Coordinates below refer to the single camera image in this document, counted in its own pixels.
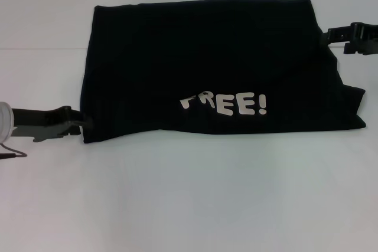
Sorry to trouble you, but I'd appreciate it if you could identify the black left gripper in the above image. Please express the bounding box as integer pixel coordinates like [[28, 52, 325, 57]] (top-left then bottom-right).
[[12, 106, 94, 143]]

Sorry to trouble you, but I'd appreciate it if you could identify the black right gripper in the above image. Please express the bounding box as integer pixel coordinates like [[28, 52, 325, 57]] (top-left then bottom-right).
[[321, 21, 378, 55]]

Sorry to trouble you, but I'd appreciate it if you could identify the thin grey left gripper cable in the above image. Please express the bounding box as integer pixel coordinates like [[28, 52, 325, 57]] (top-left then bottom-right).
[[0, 142, 28, 161]]

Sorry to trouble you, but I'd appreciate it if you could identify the black t-shirt with white print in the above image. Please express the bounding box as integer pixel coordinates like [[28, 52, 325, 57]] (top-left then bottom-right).
[[80, 0, 367, 145]]

